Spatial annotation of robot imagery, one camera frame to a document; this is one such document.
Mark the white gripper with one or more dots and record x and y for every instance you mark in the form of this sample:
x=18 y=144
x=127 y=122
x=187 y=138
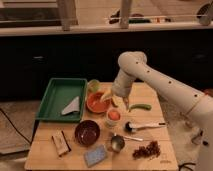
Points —
x=121 y=87

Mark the red yellow apple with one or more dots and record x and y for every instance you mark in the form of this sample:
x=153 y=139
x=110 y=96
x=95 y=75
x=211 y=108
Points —
x=113 y=115

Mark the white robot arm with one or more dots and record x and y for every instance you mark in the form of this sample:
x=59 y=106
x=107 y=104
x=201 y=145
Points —
x=196 y=105

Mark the white paper cup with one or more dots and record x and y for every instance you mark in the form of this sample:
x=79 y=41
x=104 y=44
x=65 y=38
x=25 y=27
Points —
x=110 y=122

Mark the green cup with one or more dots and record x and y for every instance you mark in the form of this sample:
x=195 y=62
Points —
x=93 y=85

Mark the metal measuring cup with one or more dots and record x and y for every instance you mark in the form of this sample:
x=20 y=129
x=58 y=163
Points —
x=117 y=142

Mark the yellow banana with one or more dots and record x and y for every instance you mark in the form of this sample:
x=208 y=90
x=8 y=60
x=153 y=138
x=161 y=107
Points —
x=114 y=102

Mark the orange bowl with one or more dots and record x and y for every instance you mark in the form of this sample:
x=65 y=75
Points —
x=94 y=104

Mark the green pepper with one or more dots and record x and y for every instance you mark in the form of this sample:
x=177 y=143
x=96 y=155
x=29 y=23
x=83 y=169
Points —
x=140 y=106

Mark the grey folded cloth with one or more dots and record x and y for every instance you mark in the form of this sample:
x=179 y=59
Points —
x=73 y=106

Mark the dark purple bowl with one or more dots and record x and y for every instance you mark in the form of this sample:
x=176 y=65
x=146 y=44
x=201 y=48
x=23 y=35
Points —
x=87 y=132

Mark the blue sponge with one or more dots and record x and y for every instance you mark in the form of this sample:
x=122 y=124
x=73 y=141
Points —
x=94 y=156

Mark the green plastic tray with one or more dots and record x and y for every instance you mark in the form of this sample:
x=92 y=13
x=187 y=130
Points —
x=59 y=93

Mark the wooden block eraser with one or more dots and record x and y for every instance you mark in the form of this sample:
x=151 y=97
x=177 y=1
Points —
x=60 y=143

